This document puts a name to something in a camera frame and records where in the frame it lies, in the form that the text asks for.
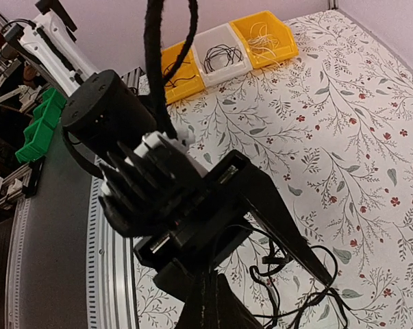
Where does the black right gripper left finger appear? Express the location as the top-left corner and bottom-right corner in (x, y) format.
(178, 267), (211, 329)

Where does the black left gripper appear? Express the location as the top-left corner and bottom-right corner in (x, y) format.
(135, 151), (332, 295)

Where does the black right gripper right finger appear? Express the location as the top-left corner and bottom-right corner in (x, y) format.
(214, 274), (261, 329)

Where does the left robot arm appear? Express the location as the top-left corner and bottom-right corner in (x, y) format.
(1, 1), (334, 300)

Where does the floral patterned table mat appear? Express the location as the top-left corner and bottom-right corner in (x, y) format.
(129, 9), (413, 329)

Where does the yellow plastic bin near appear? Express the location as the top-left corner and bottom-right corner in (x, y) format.
(162, 42), (205, 104)

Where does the yellow plastic bin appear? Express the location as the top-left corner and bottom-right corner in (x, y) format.
(229, 11), (299, 69)
(162, 42), (205, 104)

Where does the translucent white plastic bin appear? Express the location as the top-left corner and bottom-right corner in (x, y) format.
(191, 23), (253, 88)

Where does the yellow plastic bin far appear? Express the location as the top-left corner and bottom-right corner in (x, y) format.
(229, 11), (299, 69)

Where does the green plastic bin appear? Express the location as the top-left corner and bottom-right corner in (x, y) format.
(15, 88), (66, 163)

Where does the tangled black cable bundle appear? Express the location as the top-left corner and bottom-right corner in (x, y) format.
(209, 222), (353, 329)

